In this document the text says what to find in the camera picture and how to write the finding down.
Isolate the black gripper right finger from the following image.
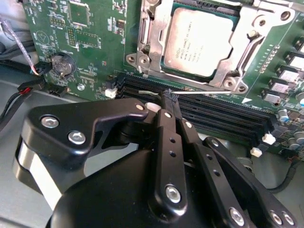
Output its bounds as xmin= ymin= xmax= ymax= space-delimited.
xmin=171 ymin=94 xmax=301 ymax=228

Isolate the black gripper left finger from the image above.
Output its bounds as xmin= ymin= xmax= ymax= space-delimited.
xmin=13 ymin=91 xmax=188 ymax=211

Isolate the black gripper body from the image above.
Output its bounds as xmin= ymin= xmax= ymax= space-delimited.
xmin=49 ymin=149 xmax=226 ymax=228

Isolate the thin metal locking lever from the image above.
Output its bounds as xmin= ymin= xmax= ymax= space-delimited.
xmin=137 ymin=89 xmax=233 ymax=96

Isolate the CPU with silver top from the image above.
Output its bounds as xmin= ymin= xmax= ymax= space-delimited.
xmin=161 ymin=1 xmax=240 ymax=79

